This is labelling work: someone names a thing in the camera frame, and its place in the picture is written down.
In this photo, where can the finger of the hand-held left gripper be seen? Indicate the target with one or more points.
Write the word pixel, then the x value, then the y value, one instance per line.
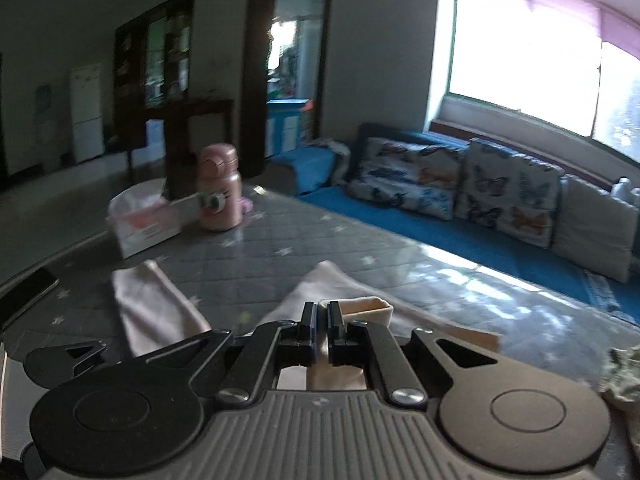
pixel 60 365

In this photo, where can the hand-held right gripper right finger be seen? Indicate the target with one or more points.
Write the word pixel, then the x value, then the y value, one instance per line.
pixel 331 332

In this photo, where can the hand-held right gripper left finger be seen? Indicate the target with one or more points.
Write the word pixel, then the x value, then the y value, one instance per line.
pixel 312 332

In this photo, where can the light pink garment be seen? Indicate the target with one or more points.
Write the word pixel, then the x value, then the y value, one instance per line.
pixel 320 285

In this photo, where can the dark flat object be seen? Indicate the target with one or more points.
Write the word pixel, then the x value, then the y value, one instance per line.
pixel 25 292

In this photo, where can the blue sofa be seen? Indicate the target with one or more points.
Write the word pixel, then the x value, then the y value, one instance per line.
pixel 450 245

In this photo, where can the folded blue blanket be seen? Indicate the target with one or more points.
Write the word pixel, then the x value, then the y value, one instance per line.
pixel 307 167

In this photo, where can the white tissue box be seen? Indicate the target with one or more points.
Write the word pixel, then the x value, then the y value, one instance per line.
pixel 142 220

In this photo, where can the pink cartoon water bottle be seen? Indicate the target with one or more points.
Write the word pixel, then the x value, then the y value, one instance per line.
pixel 217 195

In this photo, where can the butterfly print cushion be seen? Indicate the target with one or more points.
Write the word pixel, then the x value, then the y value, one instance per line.
pixel 510 195
pixel 405 175

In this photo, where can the blue play fence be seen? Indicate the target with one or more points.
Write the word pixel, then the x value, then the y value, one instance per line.
pixel 285 127

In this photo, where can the dark wooden side table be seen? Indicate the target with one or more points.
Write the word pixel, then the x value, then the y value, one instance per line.
pixel 200 125

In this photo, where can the white refrigerator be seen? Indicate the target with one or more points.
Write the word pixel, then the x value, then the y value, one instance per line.
pixel 87 110

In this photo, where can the plain cream cushion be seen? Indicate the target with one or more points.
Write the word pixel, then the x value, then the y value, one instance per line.
pixel 595 230

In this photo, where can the green patterned cloth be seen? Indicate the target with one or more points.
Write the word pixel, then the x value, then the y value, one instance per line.
pixel 622 380

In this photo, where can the dark wooden glass cabinet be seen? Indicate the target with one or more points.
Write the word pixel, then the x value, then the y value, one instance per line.
pixel 132 70

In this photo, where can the white bottle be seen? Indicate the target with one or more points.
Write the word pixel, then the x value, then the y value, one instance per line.
pixel 625 190

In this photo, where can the large window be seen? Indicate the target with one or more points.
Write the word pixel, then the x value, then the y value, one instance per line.
pixel 520 55

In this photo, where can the purple roller blind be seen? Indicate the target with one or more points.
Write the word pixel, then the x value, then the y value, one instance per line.
pixel 550 0

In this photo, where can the dark door frame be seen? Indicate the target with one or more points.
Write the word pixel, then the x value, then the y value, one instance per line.
pixel 252 60

